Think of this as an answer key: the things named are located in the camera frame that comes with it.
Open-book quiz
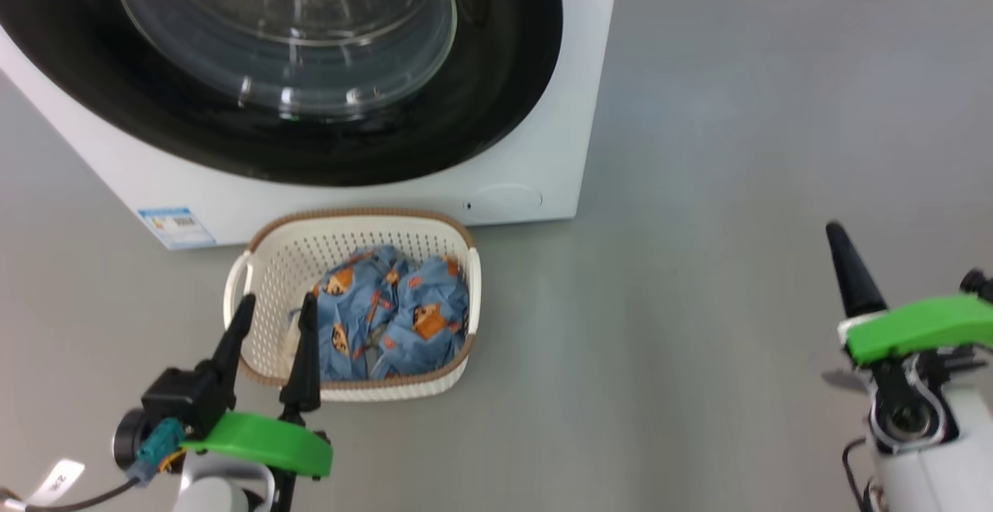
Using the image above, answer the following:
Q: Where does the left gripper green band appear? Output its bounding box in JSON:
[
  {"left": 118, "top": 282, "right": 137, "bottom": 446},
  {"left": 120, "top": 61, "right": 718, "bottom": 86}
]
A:
[{"left": 180, "top": 292, "right": 334, "bottom": 482}]

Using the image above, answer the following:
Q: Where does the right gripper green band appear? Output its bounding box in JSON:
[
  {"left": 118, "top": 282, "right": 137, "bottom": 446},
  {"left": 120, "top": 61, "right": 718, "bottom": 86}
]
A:
[{"left": 826, "top": 221, "right": 993, "bottom": 365}]

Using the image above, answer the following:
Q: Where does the blue bear print garment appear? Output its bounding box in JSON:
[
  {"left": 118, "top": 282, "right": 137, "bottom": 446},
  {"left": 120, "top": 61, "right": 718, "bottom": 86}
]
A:
[
  {"left": 291, "top": 244, "right": 412, "bottom": 382},
  {"left": 372, "top": 254, "right": 472, "bottom": 379}
]

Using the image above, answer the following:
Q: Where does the black round glass washer door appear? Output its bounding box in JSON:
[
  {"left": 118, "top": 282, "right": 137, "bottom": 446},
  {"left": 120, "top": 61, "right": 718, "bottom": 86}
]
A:
[{"left": 0, "top": 0, "right": 565, "bottom": 189}]

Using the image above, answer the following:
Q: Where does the white basket with brown rim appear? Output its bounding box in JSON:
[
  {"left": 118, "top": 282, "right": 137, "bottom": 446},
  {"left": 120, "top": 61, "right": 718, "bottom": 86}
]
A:
[{"left": 223, "top": 208, "right": 483, "bottom": 403}]

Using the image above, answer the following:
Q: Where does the white front-load washing machine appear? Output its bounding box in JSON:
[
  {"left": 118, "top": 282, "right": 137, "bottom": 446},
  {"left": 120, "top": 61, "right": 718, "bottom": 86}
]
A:
[{"left": 0, "top": 0, "right": 621, "bottom": 253}]

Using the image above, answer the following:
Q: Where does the blue white energy label sticker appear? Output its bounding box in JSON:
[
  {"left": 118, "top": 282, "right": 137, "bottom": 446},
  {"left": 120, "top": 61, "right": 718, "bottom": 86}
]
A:
[{"left": 138, "top": 207, "right": 218, "bottom": 251}]

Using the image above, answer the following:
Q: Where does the round white filter cover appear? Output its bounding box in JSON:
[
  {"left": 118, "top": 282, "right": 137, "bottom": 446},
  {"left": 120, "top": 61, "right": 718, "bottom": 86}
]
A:
[{"left": 473, "top": 185, "right": 544, "bottom": 218}]

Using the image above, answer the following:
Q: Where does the left camera cable teal plug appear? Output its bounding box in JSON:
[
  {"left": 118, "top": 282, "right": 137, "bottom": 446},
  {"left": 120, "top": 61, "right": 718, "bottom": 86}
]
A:
[{"left": 0, "top": 419, "right": 187, "bottom": 512}]

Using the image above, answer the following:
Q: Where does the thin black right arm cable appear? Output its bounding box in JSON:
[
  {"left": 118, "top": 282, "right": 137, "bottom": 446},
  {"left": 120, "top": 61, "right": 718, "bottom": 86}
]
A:
[{"left": 842, "top": 438, "right": 879, "bottom": 512}]

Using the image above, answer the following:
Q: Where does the white paper cable tag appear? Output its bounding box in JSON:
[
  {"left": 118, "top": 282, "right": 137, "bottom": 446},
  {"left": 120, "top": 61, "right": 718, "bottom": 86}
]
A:
[{"left": 27, "top": 459, "right": 85, "bottom": 507}]

